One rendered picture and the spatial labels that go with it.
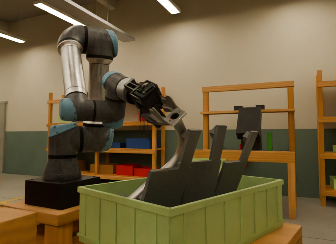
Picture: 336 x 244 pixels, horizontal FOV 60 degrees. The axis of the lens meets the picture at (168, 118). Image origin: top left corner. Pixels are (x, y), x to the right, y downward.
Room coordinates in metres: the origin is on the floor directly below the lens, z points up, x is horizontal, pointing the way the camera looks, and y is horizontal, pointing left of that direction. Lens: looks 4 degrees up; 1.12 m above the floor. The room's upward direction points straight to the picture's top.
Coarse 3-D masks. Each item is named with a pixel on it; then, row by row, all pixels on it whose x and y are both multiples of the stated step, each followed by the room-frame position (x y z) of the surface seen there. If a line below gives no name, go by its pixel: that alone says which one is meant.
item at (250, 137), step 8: (248, 136) 1.05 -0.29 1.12; (256, 136) 1.07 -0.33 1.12; (248, 144) 1.06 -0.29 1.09; (248, 152) 1.08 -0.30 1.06; (240, 160) 1.07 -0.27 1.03; (224, 168) 1.01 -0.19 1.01; (232, 168) 1.05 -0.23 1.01; (240, 168) 1.09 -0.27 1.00; (224, 176) 1.03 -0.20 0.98; (232, 176) 1.07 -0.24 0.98; (240, 176) 1.12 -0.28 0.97; (224, 184) 1.06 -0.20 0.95; (232, 184) 1.10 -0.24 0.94; (216, 192) 1.04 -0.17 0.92; (224, 192) 1.08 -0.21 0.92
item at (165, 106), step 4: (168, 96) 0.81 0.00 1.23; (164, 100) 0.84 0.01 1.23; (168, 100) 0.82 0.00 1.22; (172, 100) 0.81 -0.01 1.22; (164, 104) 0.85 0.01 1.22; (168, 104) 0.84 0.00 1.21; (172, 104) 0.82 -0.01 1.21; (164, 108) 0.85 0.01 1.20; (168, 108) 0.84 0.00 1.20; (172, 108) 0.83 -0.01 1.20
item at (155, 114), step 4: (152, 108) 0.80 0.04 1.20; (152, 112) 0.83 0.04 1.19; (156, 112) 0.79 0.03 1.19; (152, 116) 0.84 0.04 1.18; (156, 116) 0.82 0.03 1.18; (160, 116) 0.80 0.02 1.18; (156, 120) 0.82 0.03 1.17; (160, 120) 0.81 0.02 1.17; (160, 124) 0.82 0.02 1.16; (164, 124) 0.80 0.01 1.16; (168, 124) 0.80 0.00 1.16
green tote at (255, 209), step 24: (96, 192) 0.87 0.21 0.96; (120, 192) 1.06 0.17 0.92; (240, 192) 0.88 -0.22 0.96; (264, 192) 1.00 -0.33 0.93; (96, 216) 0.88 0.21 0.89; (120, 216) 0.80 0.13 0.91; (144, 216) 0.73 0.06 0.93; (168, 216) 0.67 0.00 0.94; (192, 216) 0.72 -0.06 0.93; (216, 216) 0.80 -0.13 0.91; (240, 216) 0.88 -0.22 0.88; (264, 216) 1.00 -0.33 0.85; (96, 240) 0.88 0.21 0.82; (120, 240) 0.80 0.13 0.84; (144, 240) 0.73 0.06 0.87; (168, 240) 0.67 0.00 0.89; (192, 240) 0.72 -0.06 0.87; (216, 240) 0.80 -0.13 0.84; (240, 240) 0.88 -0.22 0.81
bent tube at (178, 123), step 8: (176, 112) 0.80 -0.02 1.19; (184, 112) 0.79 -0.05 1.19; (168, 120) 0.79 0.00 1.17; (176, 120) 0.78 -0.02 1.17; (176, 128) 0.81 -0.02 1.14; (184, 128) 0.82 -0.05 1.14; (176, 152) 0.87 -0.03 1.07; (176, 160) 0.86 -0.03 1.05; (144, 184) 0.83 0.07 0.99; (136, 192) 0.82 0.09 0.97
